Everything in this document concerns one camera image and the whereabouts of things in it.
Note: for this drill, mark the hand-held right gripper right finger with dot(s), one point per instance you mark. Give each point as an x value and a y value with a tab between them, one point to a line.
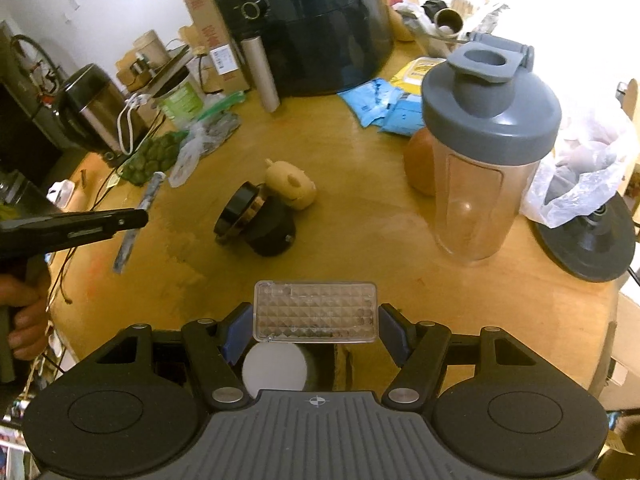
395	332

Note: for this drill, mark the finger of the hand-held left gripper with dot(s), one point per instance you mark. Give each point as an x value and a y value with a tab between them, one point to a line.
110	225

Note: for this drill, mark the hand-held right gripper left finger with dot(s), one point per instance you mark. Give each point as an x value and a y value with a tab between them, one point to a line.
239	332

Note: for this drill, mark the silver patterned stick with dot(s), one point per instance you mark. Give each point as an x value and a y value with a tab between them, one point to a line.
137	220

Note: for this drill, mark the white-lid jar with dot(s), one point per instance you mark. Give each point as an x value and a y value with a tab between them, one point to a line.
275	367

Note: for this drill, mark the clear plastic case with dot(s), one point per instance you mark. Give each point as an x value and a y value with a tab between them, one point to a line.
315	312

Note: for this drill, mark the black round case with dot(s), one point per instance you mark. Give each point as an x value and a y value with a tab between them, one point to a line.
272	230

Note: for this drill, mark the person's left hand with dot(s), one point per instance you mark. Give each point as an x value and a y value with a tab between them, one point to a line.
30	315

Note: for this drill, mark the black water bottle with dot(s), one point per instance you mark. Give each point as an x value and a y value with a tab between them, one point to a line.
12	187

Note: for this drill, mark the white charger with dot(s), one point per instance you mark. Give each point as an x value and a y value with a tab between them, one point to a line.
61	193

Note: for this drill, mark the small dark stick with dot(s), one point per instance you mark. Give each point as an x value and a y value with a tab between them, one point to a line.
83	177

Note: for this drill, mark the bag of green vegetables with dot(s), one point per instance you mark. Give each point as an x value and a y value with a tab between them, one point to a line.
152	157

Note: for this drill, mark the black steel kettle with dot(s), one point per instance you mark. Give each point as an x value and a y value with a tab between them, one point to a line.
90	105

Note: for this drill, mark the clear plastic bag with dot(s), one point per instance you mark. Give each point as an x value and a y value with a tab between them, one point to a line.
205	140

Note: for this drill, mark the green label tub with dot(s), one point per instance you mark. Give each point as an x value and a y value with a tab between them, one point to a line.
180	100

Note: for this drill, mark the bicycle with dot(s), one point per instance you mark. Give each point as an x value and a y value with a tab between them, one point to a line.
35	67

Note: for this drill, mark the orange fruit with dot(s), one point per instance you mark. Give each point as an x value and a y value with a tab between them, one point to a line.
420	160

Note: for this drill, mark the brown paper canister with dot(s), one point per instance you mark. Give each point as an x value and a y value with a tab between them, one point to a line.
150	50

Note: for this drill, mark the clear shaker bottle grey lid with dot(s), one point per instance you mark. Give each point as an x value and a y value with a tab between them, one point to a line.
487	160

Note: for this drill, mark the black round base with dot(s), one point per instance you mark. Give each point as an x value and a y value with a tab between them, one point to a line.
587	245

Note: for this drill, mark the blue packet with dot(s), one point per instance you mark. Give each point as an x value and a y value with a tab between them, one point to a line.
367	100
402	119

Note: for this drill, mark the grey cardboard tube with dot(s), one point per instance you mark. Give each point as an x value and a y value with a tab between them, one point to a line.
262	72

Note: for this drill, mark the tall brown carton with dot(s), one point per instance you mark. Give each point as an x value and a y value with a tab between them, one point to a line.
207	25

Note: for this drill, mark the white plastic bag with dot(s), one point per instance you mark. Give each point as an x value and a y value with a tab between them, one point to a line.
580	170

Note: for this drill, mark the yellow packet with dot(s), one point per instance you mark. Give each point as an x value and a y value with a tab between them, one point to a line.
415	72

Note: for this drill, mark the black air fryer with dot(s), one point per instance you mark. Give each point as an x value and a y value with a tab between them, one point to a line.
310	25

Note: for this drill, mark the metal cup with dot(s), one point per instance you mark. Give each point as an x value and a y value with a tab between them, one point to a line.
450	22

